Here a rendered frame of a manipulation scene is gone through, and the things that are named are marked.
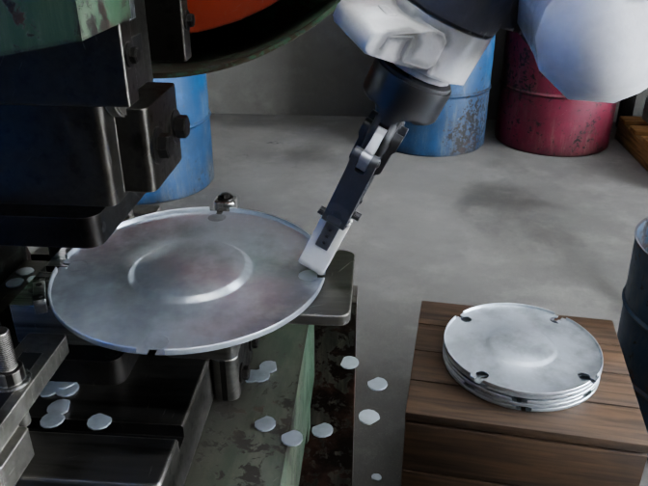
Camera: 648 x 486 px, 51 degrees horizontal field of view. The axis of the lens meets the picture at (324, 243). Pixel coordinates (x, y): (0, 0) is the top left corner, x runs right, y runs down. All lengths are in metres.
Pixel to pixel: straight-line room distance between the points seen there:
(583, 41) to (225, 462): 0.49
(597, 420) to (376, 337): 0.88
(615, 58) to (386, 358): 1.50
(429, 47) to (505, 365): 0.82
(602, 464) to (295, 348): 0.63
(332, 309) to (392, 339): 1.34
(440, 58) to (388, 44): 0.05
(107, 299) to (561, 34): 0.48
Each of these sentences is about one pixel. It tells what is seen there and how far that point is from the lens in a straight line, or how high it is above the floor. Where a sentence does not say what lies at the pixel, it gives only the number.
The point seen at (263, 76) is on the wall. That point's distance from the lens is 4.09.
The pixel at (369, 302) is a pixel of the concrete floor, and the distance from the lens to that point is 2.17.
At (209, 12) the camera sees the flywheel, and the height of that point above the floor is 1.00.
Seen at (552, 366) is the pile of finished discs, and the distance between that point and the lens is 1.32.
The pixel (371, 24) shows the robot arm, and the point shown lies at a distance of 0.56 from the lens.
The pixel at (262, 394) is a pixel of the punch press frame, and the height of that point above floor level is 0.64.
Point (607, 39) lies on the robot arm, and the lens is 0.52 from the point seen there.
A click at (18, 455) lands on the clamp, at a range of 0.65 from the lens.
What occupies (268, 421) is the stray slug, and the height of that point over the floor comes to 0.65.
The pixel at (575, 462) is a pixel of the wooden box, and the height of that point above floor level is 0.29.
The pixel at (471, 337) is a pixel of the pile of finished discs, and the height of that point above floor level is 0.39.
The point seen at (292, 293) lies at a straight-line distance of 0.69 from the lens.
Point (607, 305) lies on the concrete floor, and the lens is 2.33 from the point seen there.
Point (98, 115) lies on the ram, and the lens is 0.62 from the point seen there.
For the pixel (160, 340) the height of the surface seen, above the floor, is 0.78.
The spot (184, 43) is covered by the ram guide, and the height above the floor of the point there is 1.01.
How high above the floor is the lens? 1.14
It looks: 27 degrees down
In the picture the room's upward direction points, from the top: straight up
